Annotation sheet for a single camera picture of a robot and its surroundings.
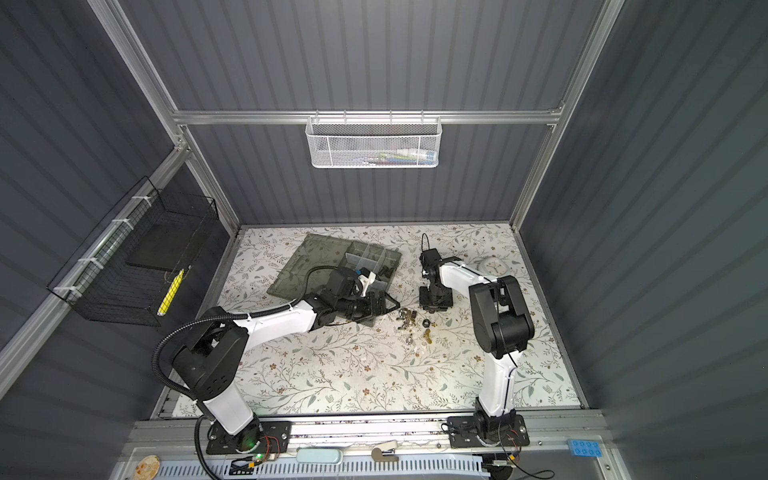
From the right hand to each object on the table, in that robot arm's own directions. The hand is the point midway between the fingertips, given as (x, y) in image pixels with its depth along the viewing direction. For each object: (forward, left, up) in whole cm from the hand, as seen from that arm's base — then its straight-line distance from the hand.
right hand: (434, 309), depth 97 cm
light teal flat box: (-40, +31, +1) cm, 51 cm away
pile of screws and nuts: (-4, +9, +2) cm, 10 cm away
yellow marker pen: (-12, +65, +30) cm, 72 cm away
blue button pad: (-39, -33, +1) cm, 51 cm away
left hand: (-6, +13, +11) cm, 18 cm away
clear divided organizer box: (+24, +43, +2) cm, 49 cm away
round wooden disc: (-43, +71, +3) cm, 83 cm away
